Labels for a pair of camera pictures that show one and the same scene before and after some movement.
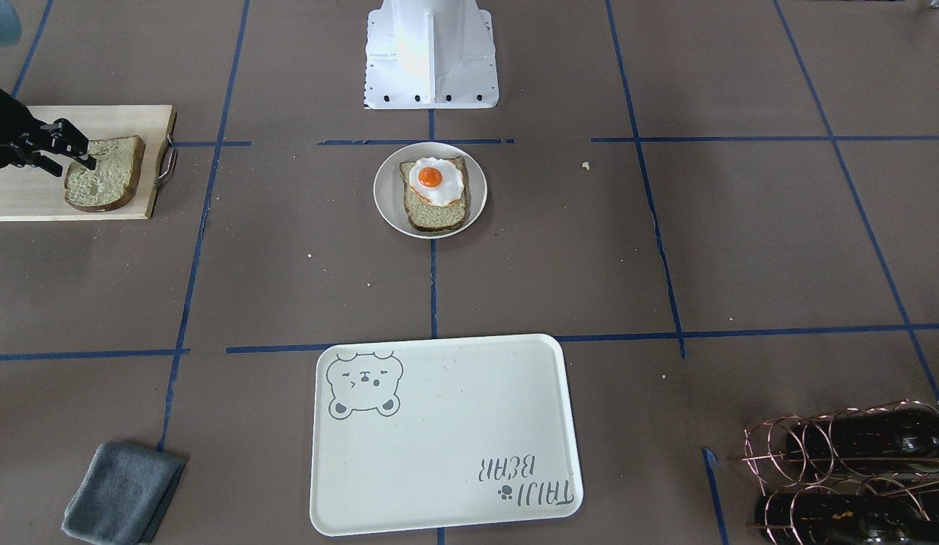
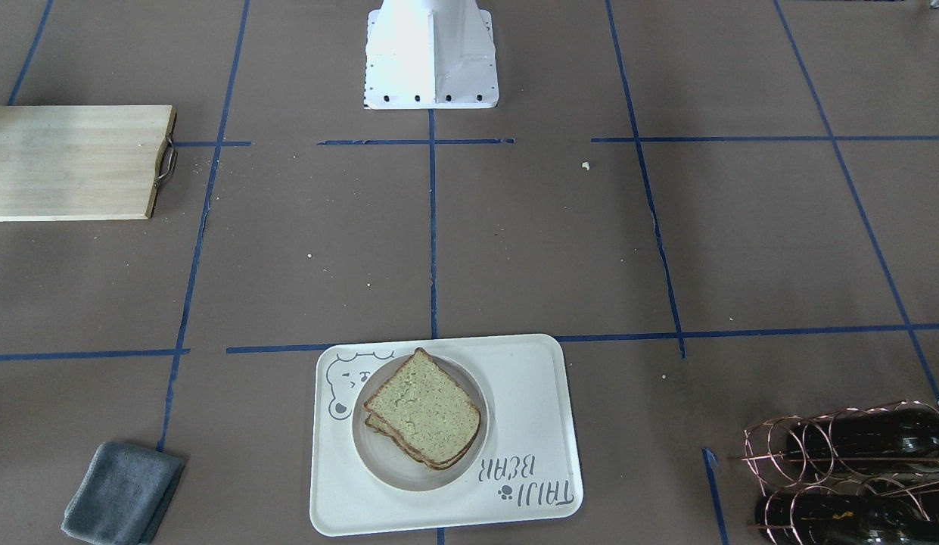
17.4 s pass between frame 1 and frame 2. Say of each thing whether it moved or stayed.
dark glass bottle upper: stayed
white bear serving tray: stayed
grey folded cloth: stayed
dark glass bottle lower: stayed
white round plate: moved
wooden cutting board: stayed
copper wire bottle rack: stayed
